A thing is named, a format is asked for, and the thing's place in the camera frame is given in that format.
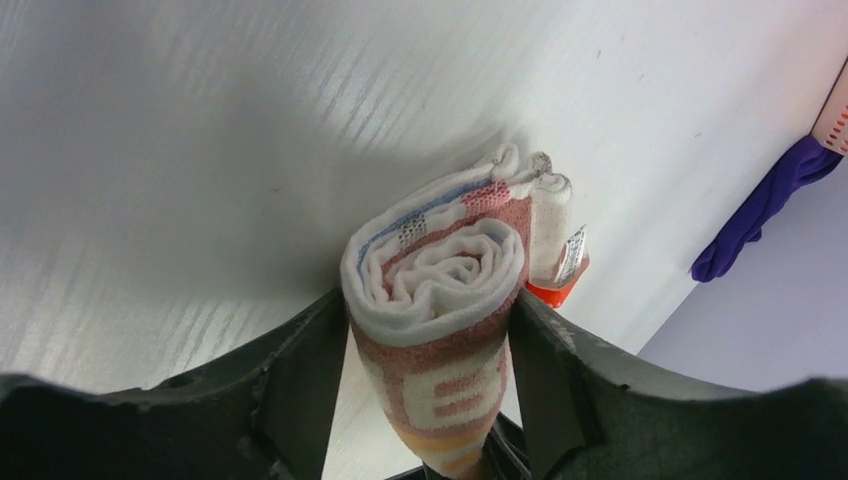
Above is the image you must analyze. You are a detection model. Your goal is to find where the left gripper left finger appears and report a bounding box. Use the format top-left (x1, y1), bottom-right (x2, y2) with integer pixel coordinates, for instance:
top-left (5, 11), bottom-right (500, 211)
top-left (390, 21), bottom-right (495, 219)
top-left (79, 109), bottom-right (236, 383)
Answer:
top-left (1, 290), bottom-right (348, 479)

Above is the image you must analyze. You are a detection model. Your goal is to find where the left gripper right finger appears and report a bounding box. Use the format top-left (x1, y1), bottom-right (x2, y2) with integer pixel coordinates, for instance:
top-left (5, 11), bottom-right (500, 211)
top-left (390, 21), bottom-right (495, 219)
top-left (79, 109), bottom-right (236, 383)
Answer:
top-left (506, 292), bottom-right (847, 479)

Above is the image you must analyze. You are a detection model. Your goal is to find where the beige rabbit print towel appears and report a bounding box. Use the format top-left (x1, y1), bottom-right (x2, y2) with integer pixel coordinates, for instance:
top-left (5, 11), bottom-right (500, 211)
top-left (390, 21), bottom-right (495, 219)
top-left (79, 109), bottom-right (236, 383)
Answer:
top-left (340, 144), bottom-right (589, 470)

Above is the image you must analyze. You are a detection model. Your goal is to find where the purple cloth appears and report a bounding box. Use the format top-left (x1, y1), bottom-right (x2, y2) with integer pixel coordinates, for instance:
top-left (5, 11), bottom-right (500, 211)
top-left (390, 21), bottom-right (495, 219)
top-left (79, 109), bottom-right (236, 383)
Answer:
top-left (690, 135), bottom-right (847, 283)

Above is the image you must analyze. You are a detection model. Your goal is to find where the pink plastic basket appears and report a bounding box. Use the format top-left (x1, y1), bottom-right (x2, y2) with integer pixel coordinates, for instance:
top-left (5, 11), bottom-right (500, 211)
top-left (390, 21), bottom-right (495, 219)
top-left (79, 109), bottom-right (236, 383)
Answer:
top-left (811, 62), bottom-right (848, 156)

